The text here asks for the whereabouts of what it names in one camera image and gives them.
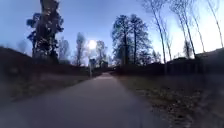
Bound pair of tall pine trees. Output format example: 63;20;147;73
111;13;153;66

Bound row of distant trees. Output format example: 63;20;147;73
58;31;109;68

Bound grey asphalt path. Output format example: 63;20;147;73
0;72;171;128

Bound dark hedge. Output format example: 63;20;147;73
113;47;224;77

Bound leaf-strewn grass verge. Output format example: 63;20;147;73
111;73;224;128

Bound tall dark conifer tree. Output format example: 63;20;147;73
26;0;65;64

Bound dark grass verge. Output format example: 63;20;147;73
0;72;101;108

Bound row of bare birch trees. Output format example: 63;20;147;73
141;0;224;75

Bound dark bushy slope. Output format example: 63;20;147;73
0;45;91;81

